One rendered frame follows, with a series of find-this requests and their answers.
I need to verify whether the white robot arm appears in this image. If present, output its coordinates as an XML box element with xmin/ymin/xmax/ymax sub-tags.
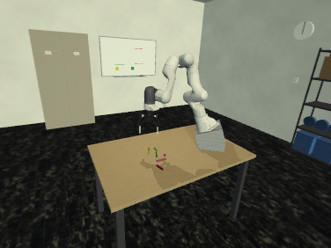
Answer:
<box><xmin>143</xmin><ymin>54</ymin><xmax>219</xmax><ymax>132</ymax></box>

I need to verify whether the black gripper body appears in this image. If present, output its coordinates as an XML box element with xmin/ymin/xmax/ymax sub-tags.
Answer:
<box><xmin>144</xmin><ymin>109</ymin><xmax>154</xmax><ymax>120</ymax></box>

